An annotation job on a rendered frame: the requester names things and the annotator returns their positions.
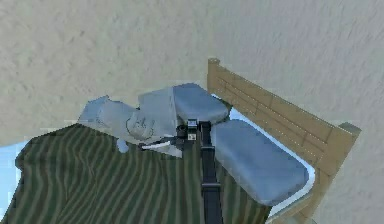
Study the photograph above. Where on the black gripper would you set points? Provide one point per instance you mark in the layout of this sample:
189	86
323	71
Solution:
181	135

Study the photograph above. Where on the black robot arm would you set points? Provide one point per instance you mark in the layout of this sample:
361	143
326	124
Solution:
209	166

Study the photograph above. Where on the wooden bed green striped cover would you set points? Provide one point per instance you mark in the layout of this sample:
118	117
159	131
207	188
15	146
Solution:
100	186

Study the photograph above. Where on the pale blue crumpled cloth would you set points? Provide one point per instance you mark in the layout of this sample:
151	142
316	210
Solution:
150	113

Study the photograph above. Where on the blue grey pillow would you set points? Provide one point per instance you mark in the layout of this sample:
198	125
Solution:
200	103
260	163

